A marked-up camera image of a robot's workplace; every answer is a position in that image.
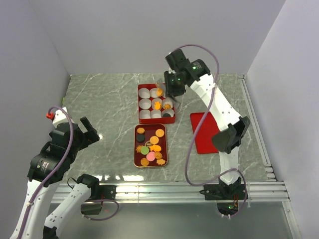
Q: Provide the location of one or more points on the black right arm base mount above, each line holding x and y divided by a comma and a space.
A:
230, 199

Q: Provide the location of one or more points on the orange flower cookie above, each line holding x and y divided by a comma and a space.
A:
140, 130

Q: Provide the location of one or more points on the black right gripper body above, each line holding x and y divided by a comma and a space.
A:
173, 85

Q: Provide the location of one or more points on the white paper cup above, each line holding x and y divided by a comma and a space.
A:
155, 114
144, 93
170, 111
144, 114
153, 93
156, 99
145, 104
167, 100

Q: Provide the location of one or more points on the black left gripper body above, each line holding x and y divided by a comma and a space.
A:
83, 141

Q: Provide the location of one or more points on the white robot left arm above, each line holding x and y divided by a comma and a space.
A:
45, 174

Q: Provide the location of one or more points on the pink macaron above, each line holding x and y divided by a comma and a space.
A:
150, 156

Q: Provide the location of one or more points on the orange cookie tray corner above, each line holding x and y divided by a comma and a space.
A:
161, 162

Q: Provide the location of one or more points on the silver slotted tongs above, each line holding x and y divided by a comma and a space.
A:
161, 84

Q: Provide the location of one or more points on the red box lid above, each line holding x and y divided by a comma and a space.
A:
203, 140

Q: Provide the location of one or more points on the orange chip cookie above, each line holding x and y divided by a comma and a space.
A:
144, 162

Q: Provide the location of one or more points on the round orange sandwich biscuit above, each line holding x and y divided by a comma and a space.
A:
160, 133

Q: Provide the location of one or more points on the orange swirl cookie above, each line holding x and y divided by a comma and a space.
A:
167, 106
138, 148

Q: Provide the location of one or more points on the dark red gold-rimmed tray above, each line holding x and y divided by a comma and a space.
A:
150, 130

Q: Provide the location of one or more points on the orange round cookie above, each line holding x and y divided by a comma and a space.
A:
159, 92

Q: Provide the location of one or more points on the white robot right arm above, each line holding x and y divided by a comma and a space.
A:
232, 127

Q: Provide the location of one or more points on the red cookie box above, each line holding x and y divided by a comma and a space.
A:
151, 121

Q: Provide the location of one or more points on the green macaron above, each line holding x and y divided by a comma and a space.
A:
144, 150

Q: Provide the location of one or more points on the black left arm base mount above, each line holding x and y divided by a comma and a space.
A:
89, 207

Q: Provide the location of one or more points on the orange fish cookie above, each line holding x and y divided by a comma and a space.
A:
155, 148
157, 105

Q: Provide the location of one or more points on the large round waffle biscuit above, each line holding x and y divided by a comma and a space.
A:
154, 140

